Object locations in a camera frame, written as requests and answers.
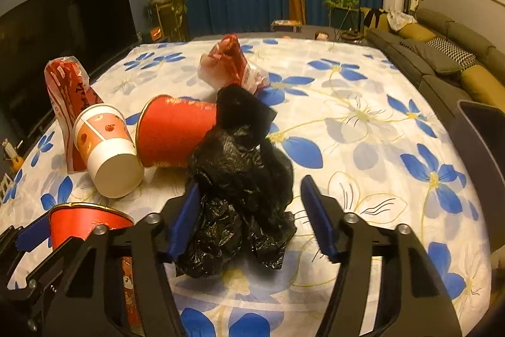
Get grey trash bin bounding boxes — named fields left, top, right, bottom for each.
left=446, top=100, right=505, bottom=255

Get red white crumpled wrapper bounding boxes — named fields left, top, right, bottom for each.
left=197, top=34, right=271, bottom=95

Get large yellow cushion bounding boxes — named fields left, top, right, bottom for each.
left=460, top=64, right=505, bottom=112

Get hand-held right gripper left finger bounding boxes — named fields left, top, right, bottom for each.
left=59, top=181, right=202, bottom=337

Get red paper cup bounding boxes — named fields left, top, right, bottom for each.
left=135, top=94, right=219, bottom=169
left=48, top=203, right=140, bottom=328

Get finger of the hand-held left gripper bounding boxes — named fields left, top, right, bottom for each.
left=0, top=219, right=52, bottom=255
left=0, top=236, right=88, bottom=306

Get grey sectional sofa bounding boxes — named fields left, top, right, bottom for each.
left=361, top=7, right=505, bottom=132

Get black television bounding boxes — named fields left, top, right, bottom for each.
left=0, top=0, right=139, bottom=142

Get black plastic bag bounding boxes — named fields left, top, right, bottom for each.
left=175, top=84, right=297, bottom=278

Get black jacket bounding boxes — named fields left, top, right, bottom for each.
left=363, top=7, right=389, bottom=30

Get gold plant stand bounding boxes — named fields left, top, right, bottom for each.
left=156, top=3, right=179, bottom=42

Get green potted plant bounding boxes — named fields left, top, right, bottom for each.
left=324, top=0, right=361, bottom=32

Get small black white patterned cushion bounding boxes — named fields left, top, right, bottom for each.
left=426, top=37, right=478, bottom=69

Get white cloth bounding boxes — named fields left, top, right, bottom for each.
left=387, top=9, right=417, bottom=32

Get small yellow cushion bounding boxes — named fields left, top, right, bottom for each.
left=398, top=23, right=437, bottom=43

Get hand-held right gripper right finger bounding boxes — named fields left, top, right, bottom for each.
left=300, top=175, right=462, bottom=337

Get red printed plastic bag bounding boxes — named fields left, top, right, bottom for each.
left=44, top=57, right=105, bottom=174

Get blue floral blanket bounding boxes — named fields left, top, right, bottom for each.
left=0, top=35, right=498, bottom=337

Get white orange paper cup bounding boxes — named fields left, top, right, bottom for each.
left=73, top=104, right=146, bottom=199

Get flat grey cushion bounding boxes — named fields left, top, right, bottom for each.
left=406, top=41, right=462, bottom=75

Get flat printed box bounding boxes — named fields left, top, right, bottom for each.
left=272, top=19, right=302, bottom=33

